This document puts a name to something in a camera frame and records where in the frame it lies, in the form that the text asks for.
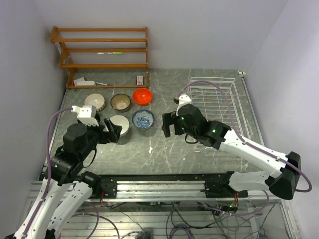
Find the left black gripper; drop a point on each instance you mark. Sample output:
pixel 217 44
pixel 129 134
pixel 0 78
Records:
pixel 114 131

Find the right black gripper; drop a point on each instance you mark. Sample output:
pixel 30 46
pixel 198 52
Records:
pixel 170 118

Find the plain white bowl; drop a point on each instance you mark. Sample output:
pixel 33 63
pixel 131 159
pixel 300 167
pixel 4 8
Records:
pixel 121 121

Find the brown ceramic bowl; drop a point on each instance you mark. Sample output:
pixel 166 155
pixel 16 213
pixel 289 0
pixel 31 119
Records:
pixel 120 102

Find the blue white porcelain bowl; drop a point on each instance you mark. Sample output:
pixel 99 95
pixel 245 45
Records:
pixel 143 119

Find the white wire dish rack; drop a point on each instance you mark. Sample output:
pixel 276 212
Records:
pixel 218 99

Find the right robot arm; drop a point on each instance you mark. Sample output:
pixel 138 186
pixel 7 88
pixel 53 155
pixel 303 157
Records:
pixel 279 173

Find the cream patterned bowl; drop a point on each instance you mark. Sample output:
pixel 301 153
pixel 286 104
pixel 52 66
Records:
pixel 96 100

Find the pink pen on shelf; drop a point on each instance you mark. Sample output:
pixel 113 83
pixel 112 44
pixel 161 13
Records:
pixel 103 84

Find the orange plastic bowl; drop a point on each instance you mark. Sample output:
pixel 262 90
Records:
pixel 142 96

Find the white box on shelf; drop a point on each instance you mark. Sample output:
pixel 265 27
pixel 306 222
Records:
pixel 83 82

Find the red white small card box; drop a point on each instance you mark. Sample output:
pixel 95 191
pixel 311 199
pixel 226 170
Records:
pixel 139 80

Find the green white marker pen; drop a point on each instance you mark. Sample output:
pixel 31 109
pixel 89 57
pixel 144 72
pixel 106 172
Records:
pixel 109 53

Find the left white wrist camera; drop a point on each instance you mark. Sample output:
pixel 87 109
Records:
pixel 86 115

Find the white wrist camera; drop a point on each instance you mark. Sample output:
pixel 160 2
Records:
pixel 181 101
pixel 86 115

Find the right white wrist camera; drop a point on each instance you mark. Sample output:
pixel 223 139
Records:
pixel 181 101

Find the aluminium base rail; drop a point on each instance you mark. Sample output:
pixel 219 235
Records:
pixel 181 187

